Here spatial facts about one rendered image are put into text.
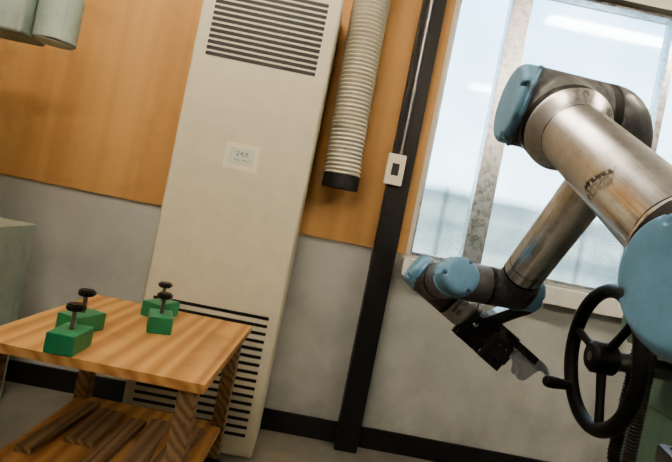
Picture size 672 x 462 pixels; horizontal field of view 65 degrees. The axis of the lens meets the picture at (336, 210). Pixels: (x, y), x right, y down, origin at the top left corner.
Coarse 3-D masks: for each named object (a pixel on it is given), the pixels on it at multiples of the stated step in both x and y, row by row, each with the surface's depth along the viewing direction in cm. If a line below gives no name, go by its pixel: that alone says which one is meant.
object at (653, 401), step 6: (654, 384) 113; (660, 384) 111; (666, 384) 109; (654, 390) 113; (660, 390) 111; (666, 390) 109; (654, 396) 112; (660, 396) 110; (666, 396) 108; (654, 402) 112; (660, 402) 110; (666, 402) 108; (654, 408) 112; (660, 408) 110; (666, 408) 108; (666, 414) 107
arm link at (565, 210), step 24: (624, 96) 73; (624, 120) 72; (648, 120) 74; (648, 144) 75; (552, 216) 89; (576, 216) 86; (528, 240) 94; (552, 240) 90; (576, 240) 91; (528, 264) 96; (552, 264) 94; (504, 288) 101; (528, 288) 99
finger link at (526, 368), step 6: (516, 354) 110; (522, 354) 110; (516, 360) 110; (522, 360) 110; (528, 360) 110; (540, 360) 110; (522, 366) 110; (528, 366) 111; (534, 366) 110; (540, 366) 110; (546, 366) 112; (522, 372) 111; (528, 372) 111; (534, 372) 111; (546, 372) 111; (522, 378) 111
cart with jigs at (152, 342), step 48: (0, 336) 129; (48, 336) 124; (96, 336) 143; (144, 336) 152; (192, 336) 161; (240, 336) 172; (0, 384) 131; (192, 384) 124; (48, 432) 153; (96, 432) 159; (144, 432) 165; (192, 432) 171
